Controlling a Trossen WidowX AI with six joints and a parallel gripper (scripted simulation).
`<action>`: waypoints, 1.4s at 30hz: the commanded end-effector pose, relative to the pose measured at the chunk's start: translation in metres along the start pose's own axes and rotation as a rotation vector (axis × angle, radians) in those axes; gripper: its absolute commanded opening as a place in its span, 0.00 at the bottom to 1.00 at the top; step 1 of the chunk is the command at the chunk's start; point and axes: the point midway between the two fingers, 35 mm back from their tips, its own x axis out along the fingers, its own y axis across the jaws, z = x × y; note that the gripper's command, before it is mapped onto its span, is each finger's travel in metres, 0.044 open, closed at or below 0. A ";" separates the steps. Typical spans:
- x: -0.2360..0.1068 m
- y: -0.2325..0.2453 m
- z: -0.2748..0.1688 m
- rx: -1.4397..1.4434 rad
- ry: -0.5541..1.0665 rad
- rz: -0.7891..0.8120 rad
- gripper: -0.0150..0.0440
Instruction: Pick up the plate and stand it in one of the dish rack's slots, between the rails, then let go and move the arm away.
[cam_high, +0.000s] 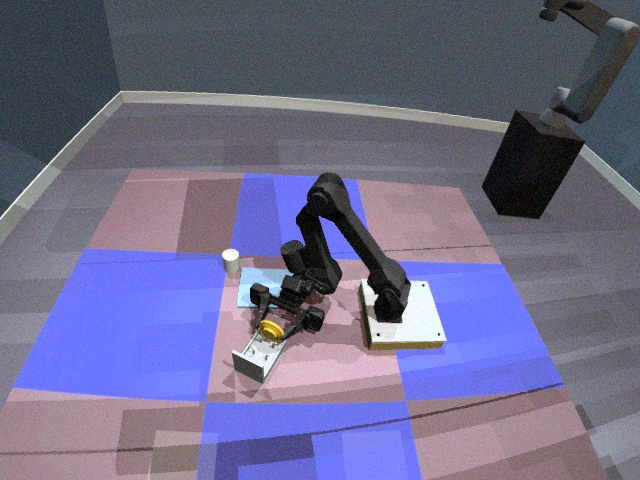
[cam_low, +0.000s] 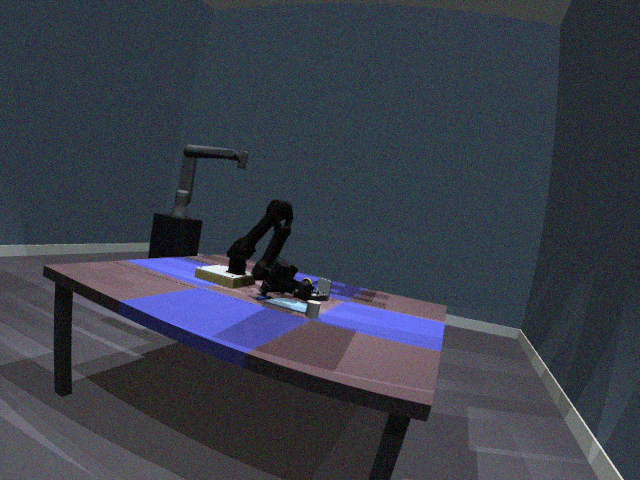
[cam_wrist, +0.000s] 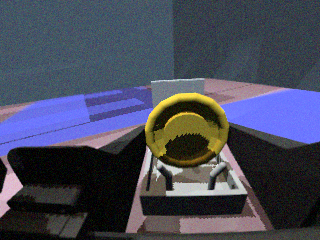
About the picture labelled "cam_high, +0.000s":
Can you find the light blue flat mat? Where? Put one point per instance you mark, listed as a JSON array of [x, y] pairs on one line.
[[271, 278]]

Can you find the white cylinder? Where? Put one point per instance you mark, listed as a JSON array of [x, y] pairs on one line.
[[231, 260]]

